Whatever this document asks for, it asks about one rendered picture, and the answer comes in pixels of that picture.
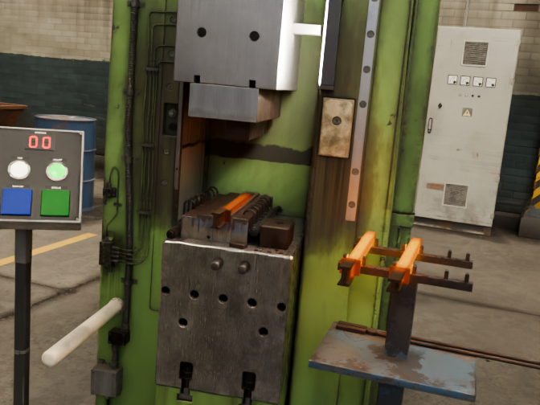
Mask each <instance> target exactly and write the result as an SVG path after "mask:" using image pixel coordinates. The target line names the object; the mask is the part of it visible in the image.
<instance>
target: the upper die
mask: <svg viewBox="0 0 540 405"><path fill-rule="evenodd" d="M281 97H282V90H268V89H259V88H241V87H232V86H223V85H213V84H198V83H190V96H189V109H188V116H189V117H201V118H211V119H219V120H227V121H243V122H251V123H257V122H261V121H267V120H271V119H274V118H277V117H280V107H281Z"/></svg>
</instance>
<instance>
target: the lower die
mask: <svg viewBox="0 0 540 405"><path fill-rule="evenodd" d="M246 192H248V193H255V194H254V195H253V197H252V198H250V199H249V200H248V201H246V202H245V204H243V205H242V206H241V207H239V208H238V209H237V210H236V211H234V212H233V213H232V214H231V221H230V222H226V224H225V225H224V226H222V227H221V228H220V229H214V228H210V227H211V226H212V225H213V215H212V214H211V212H213V211H214V210H215V208H223V207H225V206H226V205H227V204H228V203H230V202H231V201H233V200H234V199H236V198H237V197H239V196H240V195H241V194H239V193H231V192H230V193H229V194H217V195H215V196H214V197H212V198H211V199H210V200H209V199H208V200H207V201H205V202H204V204H200V206H197V207H196V208H195V209H192V210H191V211H188V212H187V213H185V214H184V215H182V226H181V237H184V238H191V239H203V240H210V241H216V242H223V243H230V242H233V241H237V242H242V243H249V242H250V241H251V240H252V239H253V236H251V235H250V234H249V230H250V229H251V228H252V224H253V213H252V212H251V211H248V212H246V213H245V215H243V212H244V211H245V210H246V209H247V208H248V207H250V206H251V205H252V204H253V203H254V202H255V201H256V200H257V199H259V198H260V197H261V196H262V195H260V193H256V192H249V191H244V194H245V193H246ZM208 235H209V236H210V238H209V239H208V238H207V236H208Z"/></svg>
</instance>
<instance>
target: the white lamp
mask: <svg viewBox="0 0 540 405"><path fill-rule="evenodd" d="M10 172H11V173H12V174H13V175H14V176H16V177H22V176H24V175H25V174H26V173H27V165H26V164H24V163H23V162H16V163H14V164H13V165H12V166H11V168H10Z"/></svg>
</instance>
